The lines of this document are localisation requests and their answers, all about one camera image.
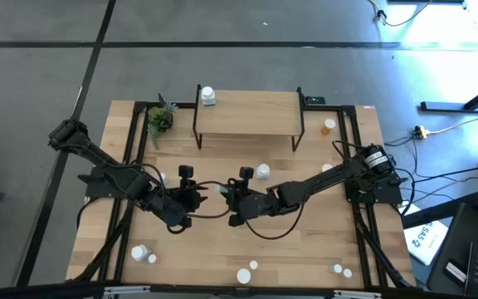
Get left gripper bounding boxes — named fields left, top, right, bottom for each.
left=170, top=184, right=210, bottom=216

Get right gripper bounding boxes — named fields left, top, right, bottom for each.
left=223, top=184, right=274, bottom=228

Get white bottle blue label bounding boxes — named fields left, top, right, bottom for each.
left=256, top=163, right=272, bottom=181
left=200, top=86, right=217, bottom=107

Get wooden shelf black legs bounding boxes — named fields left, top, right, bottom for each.
left=192, top=84, right=306, bottom=153

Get potted succulent plant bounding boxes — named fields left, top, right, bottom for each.
left=146, top=93, right=180, bottom=151

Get black front crossbar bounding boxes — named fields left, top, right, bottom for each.
left=0, top=280, right=429, bottom=299

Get black desk leg bar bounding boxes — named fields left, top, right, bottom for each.
left=402, top=193, right=478, bottom=230

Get white paper blue print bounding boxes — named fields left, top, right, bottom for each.
left=402, top=219, right=450, bottom=267

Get black laptop with keyboard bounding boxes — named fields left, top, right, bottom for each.
left=426, top=203, right=478, bottom=299

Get black stand base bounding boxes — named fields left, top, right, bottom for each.
left=420, top=76, right=478, bottom=114

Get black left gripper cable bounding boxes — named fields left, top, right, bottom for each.
left=187, top=179, right=232, bottom=220

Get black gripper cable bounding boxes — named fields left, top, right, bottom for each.
left=243, top=203, right=306, bottom=241
left=187, top=179, right=232, bottom=220

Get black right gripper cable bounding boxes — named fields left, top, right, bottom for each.
left=243, top=203, right=306, bottom=241

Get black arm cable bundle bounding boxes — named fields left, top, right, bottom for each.
left=353, top=203, right=414, bottom=290
left=72, top=198, right=136, bottom=283

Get black aluminium table frame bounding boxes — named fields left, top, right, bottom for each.
left=66, top=99, right=417, bottom=292

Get silver metal bracket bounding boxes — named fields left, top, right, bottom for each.
left=103, top=285, right=152, bottom=297

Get aluminium frame rail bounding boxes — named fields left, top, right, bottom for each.
left=333, top=289, right=383, bottom=299

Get floor cable with black plug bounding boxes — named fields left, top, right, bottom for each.
left=367, top=0, right=435, bottom=28

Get beige power cable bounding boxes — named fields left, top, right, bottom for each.
left=427, top=111, right=478, bottom=135

